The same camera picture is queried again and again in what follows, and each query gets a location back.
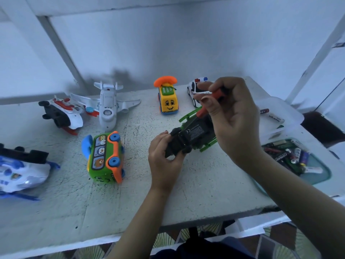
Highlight teal container lid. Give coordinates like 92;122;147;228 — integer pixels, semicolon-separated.
253;137;333;195

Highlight pile of batteries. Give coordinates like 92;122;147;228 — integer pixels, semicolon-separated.
262;140;324;176

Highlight red screwdriver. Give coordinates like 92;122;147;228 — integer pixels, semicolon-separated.
195;89;226;119

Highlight white grey battery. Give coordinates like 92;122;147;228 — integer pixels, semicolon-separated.
268;113;285;124

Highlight person's right hand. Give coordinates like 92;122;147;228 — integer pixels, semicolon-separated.
195;77;266;169

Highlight clear plastic container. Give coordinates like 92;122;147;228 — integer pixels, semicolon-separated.
253;96;305;145

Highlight person's left hand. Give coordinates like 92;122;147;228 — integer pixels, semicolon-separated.
148;131;186;193

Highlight white wooden table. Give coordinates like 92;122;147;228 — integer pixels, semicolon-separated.
0;77;345;257

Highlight dark green toy helicopter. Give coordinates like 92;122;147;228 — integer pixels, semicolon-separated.
165;106;219;159

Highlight yellow orange toy car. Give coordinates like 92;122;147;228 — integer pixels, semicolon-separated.
153;76;180;115

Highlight person's dark trousers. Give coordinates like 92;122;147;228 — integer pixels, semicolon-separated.
151;237;254;259

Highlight green orange toy car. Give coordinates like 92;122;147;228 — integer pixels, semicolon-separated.
81;131;126;185

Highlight person's left forearm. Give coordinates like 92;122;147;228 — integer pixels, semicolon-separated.
107;186;173;259

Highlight black white toy car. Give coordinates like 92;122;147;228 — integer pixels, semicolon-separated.
187;78;213;108

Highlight white toy airplane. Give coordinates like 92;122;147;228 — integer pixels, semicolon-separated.
70;80;142;131

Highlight red white toy vehicle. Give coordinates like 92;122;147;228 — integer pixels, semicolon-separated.
38;95;100;135

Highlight white blue toy vehicle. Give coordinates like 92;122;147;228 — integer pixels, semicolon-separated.
0;144;61;201

